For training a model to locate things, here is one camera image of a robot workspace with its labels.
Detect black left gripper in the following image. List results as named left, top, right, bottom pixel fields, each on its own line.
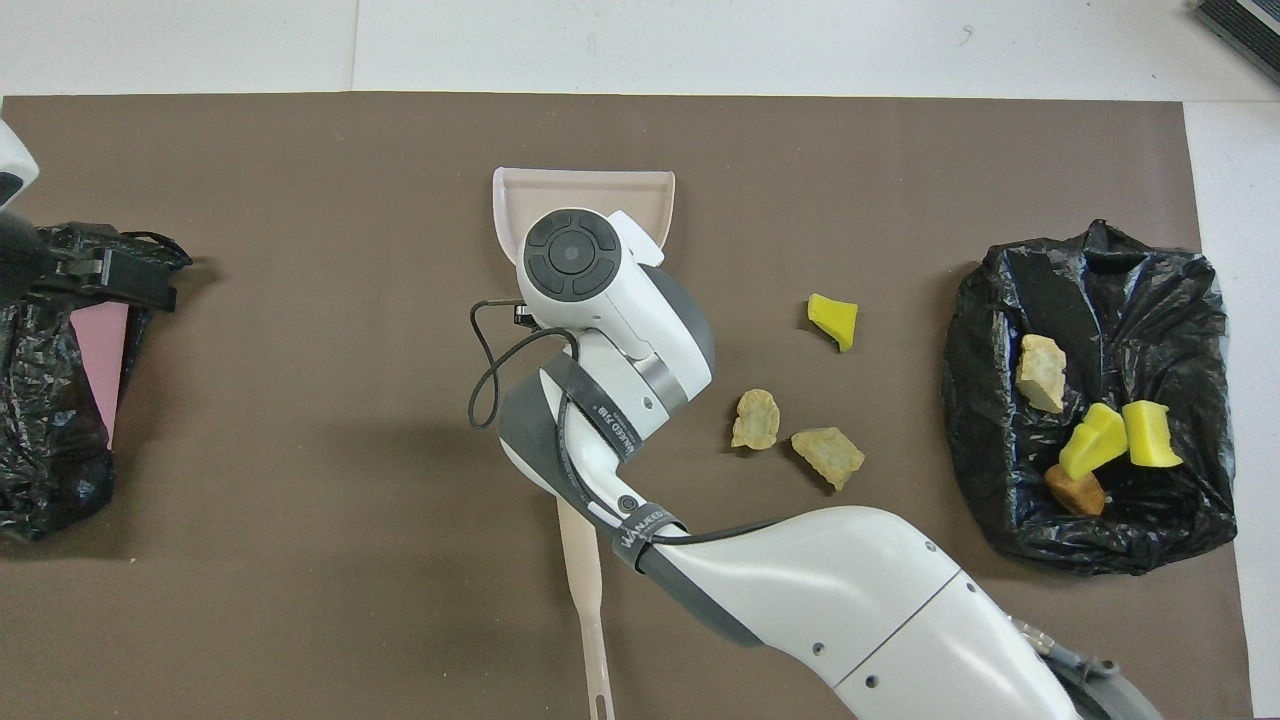
left=0, top=218, right=179, bottom=313

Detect beige plastic dustpan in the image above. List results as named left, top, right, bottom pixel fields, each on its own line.
left=492, top=167, right=677, bottom=266

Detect oval pale bread piece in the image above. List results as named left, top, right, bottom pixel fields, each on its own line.
left=731, top=389, right=781, bottom=451

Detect beige hand brush black bristles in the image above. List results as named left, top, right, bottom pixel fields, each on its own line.
left=556, top=497, right=615, bottom=720

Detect yellow sponge piece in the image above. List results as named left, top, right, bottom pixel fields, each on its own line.
left=1121, top=400, right=1184, bottom=469
left=1058, top=402, right=1131, bottom=481
left=807, top=293, right=859, bottom=353

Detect chunky pale bread piece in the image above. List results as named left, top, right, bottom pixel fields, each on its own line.
left=790, top=427, right=867, bottom=492

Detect brown bread roll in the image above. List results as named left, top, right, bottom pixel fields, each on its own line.
left=1044, top=463, right=1107, bottom=517

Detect black bag with pink bin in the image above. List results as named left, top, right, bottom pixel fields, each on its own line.
left=0, top=222, right=194, bottom=541

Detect left black trash bag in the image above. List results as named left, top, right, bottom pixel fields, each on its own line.
left=943, top=219, right=1239, bottom=576

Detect brown table mat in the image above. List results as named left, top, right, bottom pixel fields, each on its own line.
left=0, top=92, right=1256, bottom=720

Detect black ribbed device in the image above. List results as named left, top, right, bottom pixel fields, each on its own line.
left=1195, top=0, right=1280, bottom=86

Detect pink bin wall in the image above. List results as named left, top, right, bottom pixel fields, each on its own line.
left=70, top=302, right=131, bottom=451

